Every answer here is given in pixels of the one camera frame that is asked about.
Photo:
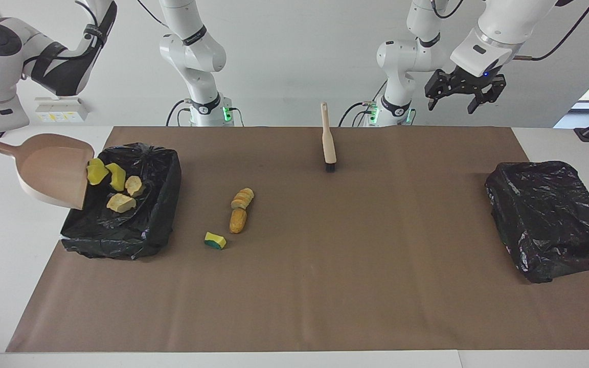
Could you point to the bin lined with black bag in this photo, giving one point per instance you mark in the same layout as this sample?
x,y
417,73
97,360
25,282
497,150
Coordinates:
x,y
120,235
545,220

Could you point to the brown paper table mat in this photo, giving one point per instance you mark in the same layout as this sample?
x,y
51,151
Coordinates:
x,y
427,306

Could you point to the beige hand brush black bristles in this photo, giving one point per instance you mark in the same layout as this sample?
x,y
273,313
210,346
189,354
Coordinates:
x,y
329,143

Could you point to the beige plastic dustpan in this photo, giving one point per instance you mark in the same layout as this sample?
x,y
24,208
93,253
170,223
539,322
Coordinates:
x,y
49,168

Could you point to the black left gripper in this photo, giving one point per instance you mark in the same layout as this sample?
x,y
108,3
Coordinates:
x,y
471,82

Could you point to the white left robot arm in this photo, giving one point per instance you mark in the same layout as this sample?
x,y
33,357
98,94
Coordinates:
x,y
407,56

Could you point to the white wall socket box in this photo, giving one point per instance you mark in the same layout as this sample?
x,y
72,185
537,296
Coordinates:
x,y
62,110

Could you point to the sliced toy bread loaf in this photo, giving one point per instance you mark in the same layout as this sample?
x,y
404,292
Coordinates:
x,y
242,198

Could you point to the yellow sponge with green pad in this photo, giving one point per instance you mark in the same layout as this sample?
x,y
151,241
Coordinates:
x,y
214,240

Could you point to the beige chunk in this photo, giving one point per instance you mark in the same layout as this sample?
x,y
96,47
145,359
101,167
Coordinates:
x,y
134,186
120,203

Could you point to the notched yellow sponge piece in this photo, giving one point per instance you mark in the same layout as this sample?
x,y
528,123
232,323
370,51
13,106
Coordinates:
x,y
117,177

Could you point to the brown oval toy bread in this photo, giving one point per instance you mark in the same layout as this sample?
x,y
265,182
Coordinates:
x,y
238,221

